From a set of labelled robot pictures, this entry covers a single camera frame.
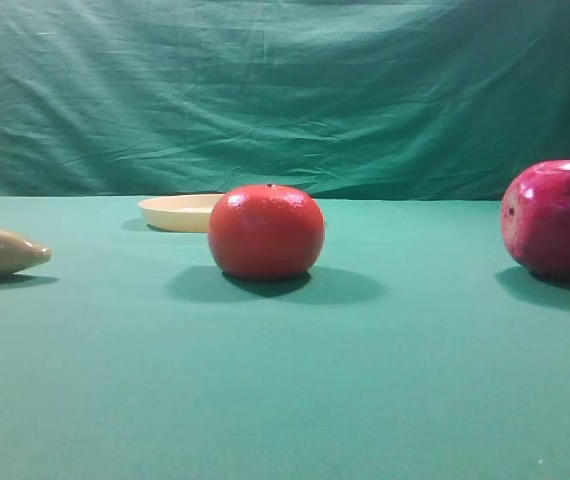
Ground dark red apple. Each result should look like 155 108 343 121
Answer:
501 159 570 281

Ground pale yellow plate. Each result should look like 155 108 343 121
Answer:
138 193 223 233

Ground red orange fruit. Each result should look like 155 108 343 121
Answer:
208 184 325 281

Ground green backdrop cloth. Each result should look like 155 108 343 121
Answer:
0 1 570 200

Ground green table cloth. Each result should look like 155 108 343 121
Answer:
0 197 570 479

